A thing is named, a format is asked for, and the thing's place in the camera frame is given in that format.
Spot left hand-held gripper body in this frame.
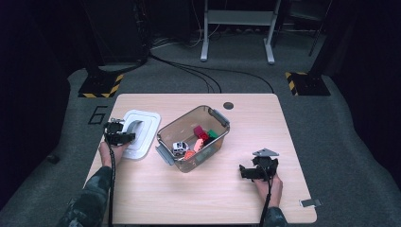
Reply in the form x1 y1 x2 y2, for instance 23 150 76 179
103 117 129 147

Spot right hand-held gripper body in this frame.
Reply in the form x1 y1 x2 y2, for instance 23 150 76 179
250 148 280 183

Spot white plastic lid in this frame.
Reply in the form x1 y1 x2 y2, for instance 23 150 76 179
121 109 162 161

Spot white toy car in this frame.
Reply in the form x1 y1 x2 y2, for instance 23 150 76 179
171 141 190 156

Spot transparent brown storage box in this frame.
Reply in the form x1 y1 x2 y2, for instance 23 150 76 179
154 104 231 173

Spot person's left hand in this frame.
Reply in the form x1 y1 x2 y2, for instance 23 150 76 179
98 140 131 168

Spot person's right hand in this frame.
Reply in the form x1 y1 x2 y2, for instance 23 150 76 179
253 174 284 208

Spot striped black stand base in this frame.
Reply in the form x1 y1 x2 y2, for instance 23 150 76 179
78 73 125 98
285 71 331 96

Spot grey tape strip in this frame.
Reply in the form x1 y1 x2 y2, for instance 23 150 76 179
299 198 323 208

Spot dark cabinet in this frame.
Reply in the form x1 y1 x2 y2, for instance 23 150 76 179
94 0 149 65

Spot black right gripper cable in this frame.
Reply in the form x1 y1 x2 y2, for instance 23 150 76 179
258 179 272 227

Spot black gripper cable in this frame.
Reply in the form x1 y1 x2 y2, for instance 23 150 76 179
107 143 116 227
258 179 272 227

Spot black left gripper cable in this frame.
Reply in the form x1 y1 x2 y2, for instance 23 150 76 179
107 143 116 227

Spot black floor cable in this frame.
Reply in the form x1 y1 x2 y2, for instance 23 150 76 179
176 62 274 94
149 53 222 95

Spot white metal stand frame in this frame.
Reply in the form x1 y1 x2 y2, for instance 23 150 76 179
200 0 282 65

